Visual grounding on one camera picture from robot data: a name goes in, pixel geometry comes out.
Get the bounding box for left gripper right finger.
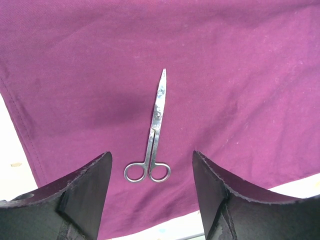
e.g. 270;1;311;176
192;151;320;240

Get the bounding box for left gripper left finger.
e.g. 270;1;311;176
0;152;112;240

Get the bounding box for surgical scissors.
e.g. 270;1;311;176
123;68;171;183

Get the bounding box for purple cloth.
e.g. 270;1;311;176
0;0;320;240

